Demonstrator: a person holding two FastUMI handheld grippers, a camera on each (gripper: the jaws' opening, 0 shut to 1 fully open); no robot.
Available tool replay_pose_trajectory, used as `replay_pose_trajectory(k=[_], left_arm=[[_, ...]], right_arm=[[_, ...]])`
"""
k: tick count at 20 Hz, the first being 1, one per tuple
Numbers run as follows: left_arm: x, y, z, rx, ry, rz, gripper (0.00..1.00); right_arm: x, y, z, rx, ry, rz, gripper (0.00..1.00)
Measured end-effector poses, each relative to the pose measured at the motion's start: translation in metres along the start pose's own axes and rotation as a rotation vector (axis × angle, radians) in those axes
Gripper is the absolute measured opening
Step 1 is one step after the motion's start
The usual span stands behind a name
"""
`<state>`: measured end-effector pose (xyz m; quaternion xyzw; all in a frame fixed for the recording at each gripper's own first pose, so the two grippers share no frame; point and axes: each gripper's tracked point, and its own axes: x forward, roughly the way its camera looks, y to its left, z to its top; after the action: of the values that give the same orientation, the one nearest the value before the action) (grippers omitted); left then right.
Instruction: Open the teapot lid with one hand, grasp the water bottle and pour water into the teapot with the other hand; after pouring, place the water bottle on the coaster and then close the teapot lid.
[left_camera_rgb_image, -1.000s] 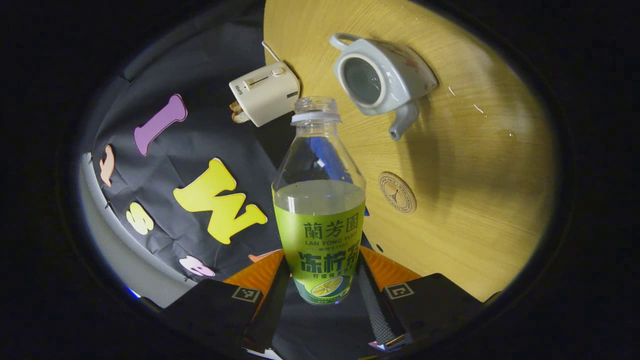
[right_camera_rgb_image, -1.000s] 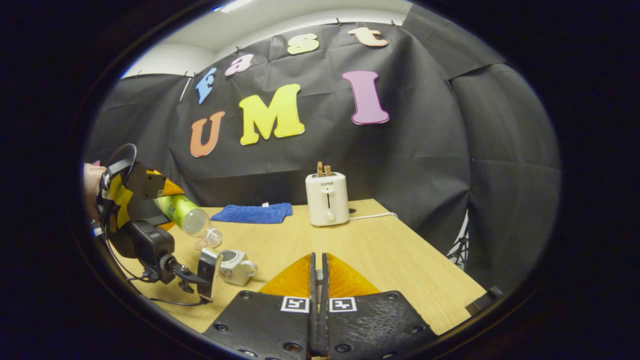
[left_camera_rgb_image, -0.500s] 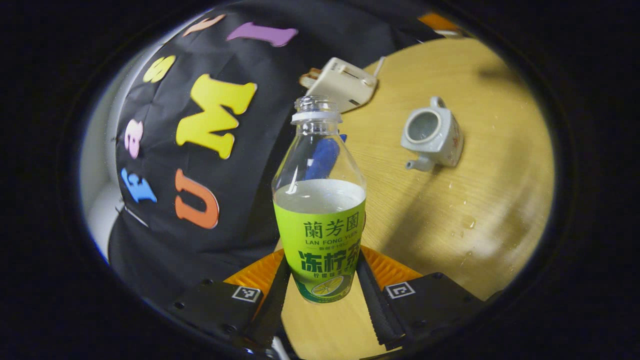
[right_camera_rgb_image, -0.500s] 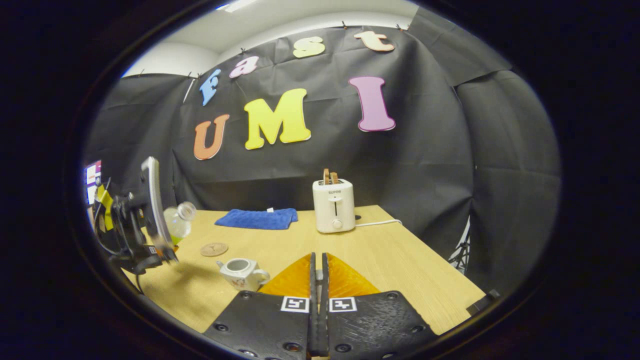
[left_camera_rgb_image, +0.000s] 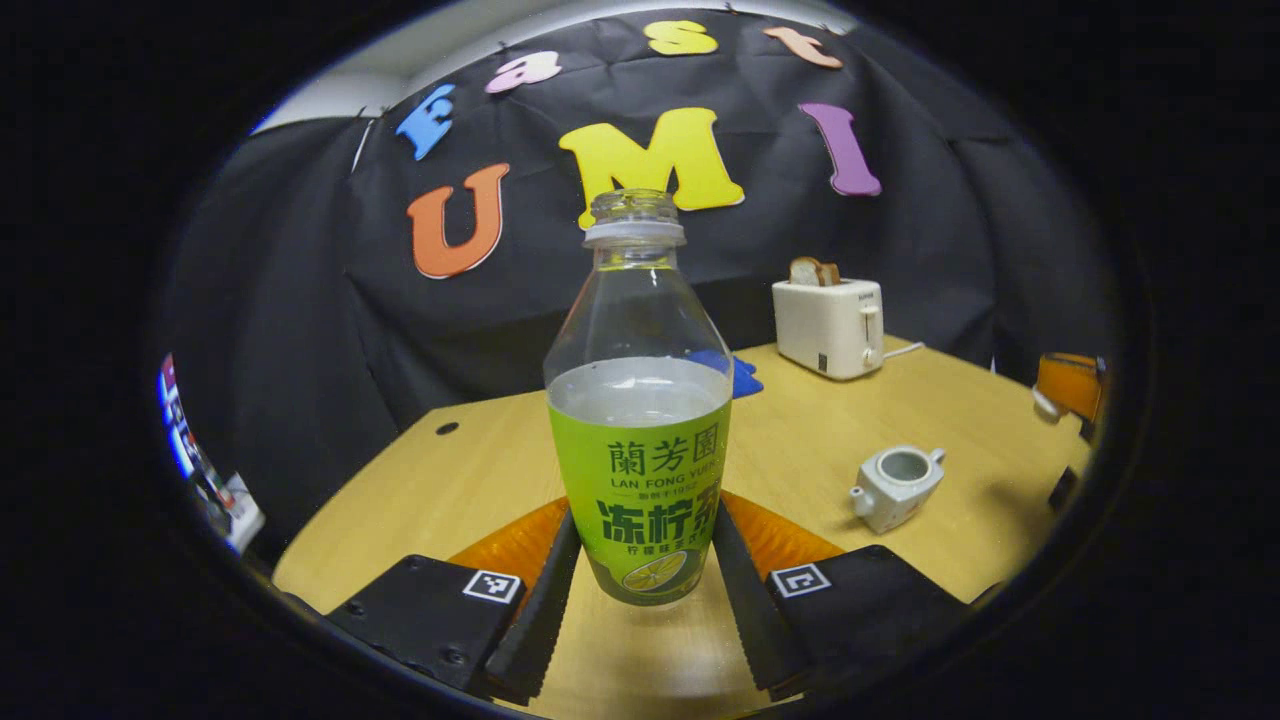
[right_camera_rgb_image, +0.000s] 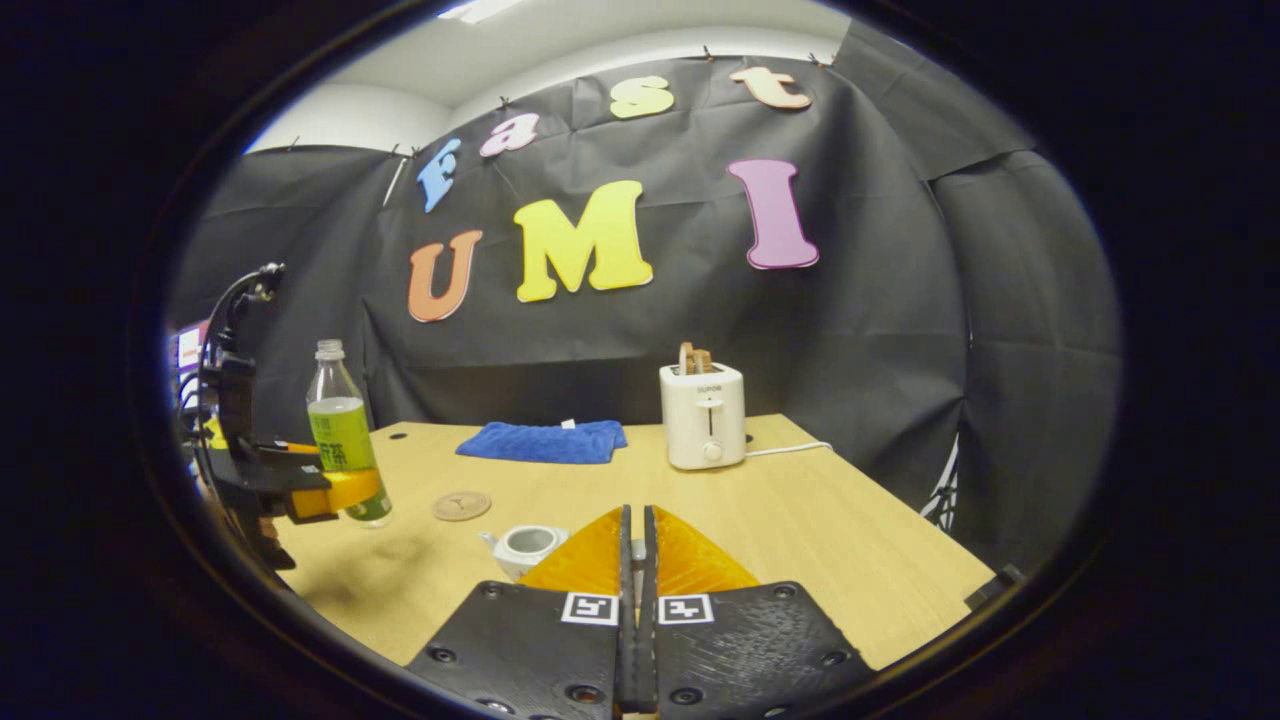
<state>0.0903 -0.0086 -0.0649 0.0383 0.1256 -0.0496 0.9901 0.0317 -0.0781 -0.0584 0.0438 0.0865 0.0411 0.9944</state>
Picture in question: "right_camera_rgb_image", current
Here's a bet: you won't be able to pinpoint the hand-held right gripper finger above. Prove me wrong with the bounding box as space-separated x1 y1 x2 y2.
643 503 879 720
405 503 637 720

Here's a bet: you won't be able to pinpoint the clear water bottle green label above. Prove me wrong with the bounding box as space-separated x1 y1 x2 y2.
306 339 394 528

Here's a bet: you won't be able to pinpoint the white ceramic teacup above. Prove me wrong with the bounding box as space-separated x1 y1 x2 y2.
480 524 571 583

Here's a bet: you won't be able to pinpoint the round wooden coaster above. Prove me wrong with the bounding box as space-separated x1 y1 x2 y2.
432 490 493 522

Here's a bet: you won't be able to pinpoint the computer monitor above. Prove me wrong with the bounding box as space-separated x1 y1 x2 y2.
172 322 211 376

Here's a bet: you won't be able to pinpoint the blue towel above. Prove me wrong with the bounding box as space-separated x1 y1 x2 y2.
456 419 629 465

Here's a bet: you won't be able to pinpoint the white toaster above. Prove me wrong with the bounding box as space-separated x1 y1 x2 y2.
659 362 747 471

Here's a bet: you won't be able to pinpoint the black backdrop cloth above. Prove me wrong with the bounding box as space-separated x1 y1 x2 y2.
170 20 1126 576

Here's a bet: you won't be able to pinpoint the tripod legs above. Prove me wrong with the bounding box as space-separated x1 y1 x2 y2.
920 435 961 531

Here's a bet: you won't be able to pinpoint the ceiling light panel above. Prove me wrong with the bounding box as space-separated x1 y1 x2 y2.
437 0 526 25

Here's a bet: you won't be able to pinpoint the black cable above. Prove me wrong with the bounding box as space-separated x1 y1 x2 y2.
195 265 281 401

